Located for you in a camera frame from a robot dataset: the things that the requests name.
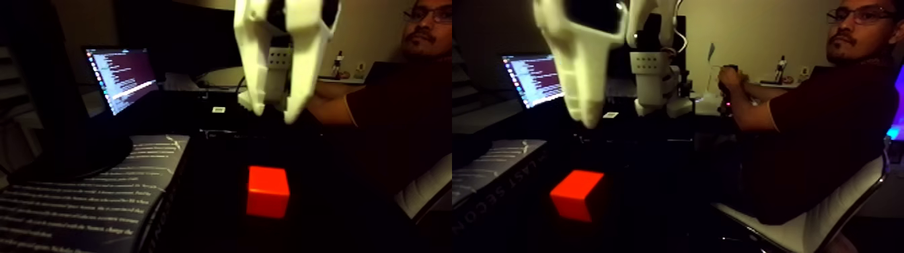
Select white office chair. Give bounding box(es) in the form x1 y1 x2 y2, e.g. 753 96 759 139
713 145 893 253

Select black computer monitor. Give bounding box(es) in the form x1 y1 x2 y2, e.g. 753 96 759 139
115 0 245 77

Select glowing display screen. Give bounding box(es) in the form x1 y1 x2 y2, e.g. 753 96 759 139
891 65 904 142

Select dark leader arm handle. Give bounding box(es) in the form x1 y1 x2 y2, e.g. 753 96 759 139
718 65 741 116

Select person's eyeglasses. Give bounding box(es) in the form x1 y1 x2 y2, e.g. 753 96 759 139
826 5 898 26

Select red cube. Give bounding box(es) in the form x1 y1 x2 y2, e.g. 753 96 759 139
246 165 291 220

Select person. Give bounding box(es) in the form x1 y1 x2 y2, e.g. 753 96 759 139
766 0 904 227

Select open laptop with lit screen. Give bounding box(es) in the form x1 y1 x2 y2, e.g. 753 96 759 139
81 45 162 118

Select long black box white print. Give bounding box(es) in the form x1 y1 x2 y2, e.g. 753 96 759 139
199 125 333 146

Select black book with white text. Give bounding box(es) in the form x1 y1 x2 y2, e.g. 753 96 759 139
0 134 192 253

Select person's hand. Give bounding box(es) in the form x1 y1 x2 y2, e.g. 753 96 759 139
718 65 744 96

